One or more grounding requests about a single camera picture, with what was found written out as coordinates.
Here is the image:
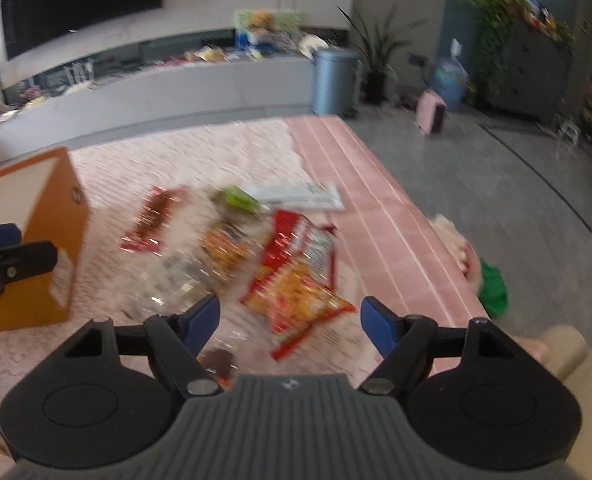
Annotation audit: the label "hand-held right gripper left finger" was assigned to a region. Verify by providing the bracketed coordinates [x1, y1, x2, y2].
[66, 294, 224, 397]

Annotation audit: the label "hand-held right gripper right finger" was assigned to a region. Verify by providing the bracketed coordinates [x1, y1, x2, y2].
[358, 296, 519, 395]

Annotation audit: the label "small dark brown snack packet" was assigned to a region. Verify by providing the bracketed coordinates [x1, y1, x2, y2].
[196, 332, 249, 391]

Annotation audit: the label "orange cardboard box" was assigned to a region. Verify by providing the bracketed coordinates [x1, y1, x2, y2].
[0, 147, 91, 335]

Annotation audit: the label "clear plastic snack packet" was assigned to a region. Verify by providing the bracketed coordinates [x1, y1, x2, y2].
[126, 252, 213, 322]

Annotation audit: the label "orange clear snack packet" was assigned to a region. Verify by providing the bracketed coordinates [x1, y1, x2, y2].
[198, 217, 271, 292]

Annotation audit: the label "red yellow chips bag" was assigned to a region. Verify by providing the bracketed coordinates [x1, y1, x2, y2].
[240, 210, 357, 362]

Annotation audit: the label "dark red snack packet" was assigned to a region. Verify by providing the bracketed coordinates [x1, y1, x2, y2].
[120, 185, 189, 254]

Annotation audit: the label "green snack packet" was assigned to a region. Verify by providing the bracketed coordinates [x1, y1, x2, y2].
[211, 185, 269, 221]

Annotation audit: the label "white snack packet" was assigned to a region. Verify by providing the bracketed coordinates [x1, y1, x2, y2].
[246, 181, 345, 211]

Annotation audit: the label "pink checked tablecloth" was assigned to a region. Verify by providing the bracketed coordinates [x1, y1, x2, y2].
[283, 115, 492, 377]

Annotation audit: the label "pink white fluffy cloth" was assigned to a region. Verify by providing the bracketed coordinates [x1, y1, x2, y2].
[428, 213, 482, 282]

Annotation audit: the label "green slipper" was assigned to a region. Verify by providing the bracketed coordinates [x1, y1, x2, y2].
[477, 258, 511, 319]

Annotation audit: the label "pink lace tablecloth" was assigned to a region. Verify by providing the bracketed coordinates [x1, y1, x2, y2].
[0, 120, 393, 463]

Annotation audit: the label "pink space heater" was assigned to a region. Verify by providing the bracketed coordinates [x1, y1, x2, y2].
[415, 88, 449, 136]

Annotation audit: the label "long grey tv cabinet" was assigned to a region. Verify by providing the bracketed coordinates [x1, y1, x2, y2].
[0, 29, 351, 168]

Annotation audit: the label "potted long-leaf plant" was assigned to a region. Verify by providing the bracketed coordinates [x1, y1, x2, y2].
[336, 5, 427, 106]

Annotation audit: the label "blue grey trash can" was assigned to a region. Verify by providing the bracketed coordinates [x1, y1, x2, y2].
[311, 49, 361, 119]

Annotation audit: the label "blue water jug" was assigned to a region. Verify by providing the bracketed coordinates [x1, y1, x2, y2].
[432, 39, 469, 112]

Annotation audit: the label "yellow snack bags on cabinet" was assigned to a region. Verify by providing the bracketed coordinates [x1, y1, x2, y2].
[186, 45, 229, 64]

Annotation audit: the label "small white stool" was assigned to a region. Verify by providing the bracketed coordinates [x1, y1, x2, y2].
[557, 119, 582, 144]

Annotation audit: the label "white round plate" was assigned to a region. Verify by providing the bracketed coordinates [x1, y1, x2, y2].
[298, 33, 329, 59]

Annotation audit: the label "grey chest of drawers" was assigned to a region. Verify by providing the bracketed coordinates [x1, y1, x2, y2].
[490, 19, 575, 122]

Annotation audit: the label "plush toy picture box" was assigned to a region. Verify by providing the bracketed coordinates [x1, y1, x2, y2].
[234, 8, 303, 54]

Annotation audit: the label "green trailing vine plant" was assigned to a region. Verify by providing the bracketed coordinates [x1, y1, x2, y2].
[457, 0, 526, 97]

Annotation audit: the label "black wall television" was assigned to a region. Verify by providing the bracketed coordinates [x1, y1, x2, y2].
[0, 0, 165, 60]

